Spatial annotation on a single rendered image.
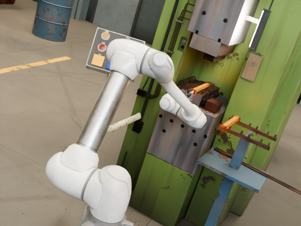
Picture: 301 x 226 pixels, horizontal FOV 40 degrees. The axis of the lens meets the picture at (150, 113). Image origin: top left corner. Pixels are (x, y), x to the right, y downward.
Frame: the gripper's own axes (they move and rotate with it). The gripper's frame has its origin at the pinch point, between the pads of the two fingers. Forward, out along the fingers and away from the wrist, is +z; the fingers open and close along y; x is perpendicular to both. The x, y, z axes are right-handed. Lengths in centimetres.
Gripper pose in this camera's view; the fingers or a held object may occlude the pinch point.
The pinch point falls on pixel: (189, 92)
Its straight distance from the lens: 276.5
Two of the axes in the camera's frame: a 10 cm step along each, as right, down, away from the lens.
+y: 8.6, 4.0, -3.3
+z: 4.3, -2.0, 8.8
